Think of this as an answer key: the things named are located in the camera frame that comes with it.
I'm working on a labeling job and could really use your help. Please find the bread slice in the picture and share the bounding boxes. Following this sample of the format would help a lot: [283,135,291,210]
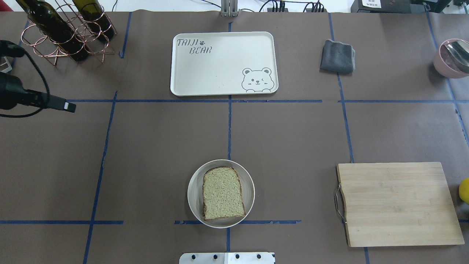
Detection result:
[202,166,246,221]

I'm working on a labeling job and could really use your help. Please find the wooden cutting board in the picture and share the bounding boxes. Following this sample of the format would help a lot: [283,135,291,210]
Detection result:
[336,162,465,247]

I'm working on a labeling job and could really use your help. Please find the green wine bottle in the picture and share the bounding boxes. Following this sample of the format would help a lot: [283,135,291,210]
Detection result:
[73,0,115,43]
[16,0,89,61]

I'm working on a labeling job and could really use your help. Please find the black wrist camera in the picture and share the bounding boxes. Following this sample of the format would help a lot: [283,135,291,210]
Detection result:
[0,40,26,58]

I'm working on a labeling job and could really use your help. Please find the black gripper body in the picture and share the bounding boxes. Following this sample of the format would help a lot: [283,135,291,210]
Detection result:
[0,72,28,110]

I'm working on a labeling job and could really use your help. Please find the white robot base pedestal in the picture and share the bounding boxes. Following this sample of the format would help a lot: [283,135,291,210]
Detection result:
[179,252,276,264]

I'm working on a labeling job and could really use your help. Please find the folded grey cloth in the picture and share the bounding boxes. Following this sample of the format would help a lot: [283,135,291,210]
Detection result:
[320,39,355,74]

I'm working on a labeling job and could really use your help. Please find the aluminium frame post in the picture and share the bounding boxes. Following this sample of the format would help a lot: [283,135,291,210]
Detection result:
[221,0,239,17]

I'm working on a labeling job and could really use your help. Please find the pink bowl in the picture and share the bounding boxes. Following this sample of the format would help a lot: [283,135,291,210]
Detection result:
[433,38,469,79]

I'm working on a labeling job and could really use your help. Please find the white round plate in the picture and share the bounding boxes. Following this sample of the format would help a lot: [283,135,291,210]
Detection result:
[187,159,256,229]

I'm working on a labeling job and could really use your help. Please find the black camera cable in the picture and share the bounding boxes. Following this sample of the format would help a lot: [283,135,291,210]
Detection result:
[0,46,50,118]

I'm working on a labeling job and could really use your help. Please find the copper wire bottle rack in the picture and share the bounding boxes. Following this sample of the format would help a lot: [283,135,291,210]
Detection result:
[17,0,116,65]

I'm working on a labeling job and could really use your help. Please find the cream bear tray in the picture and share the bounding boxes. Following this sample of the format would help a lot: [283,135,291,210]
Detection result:
[170,32,279,97]

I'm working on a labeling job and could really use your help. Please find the green wine bottle front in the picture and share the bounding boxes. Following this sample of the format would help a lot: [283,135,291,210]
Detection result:
[16,0,89,61]

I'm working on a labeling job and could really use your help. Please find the green wine bottle middle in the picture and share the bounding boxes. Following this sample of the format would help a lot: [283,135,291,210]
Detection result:
[73,0,115,43]

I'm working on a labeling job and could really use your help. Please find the metal scoop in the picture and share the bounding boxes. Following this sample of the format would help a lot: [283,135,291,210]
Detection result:
[444,40,469,73]

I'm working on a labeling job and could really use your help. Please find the yellow lemon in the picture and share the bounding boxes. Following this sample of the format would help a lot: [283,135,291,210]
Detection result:
[458,178,469,204]

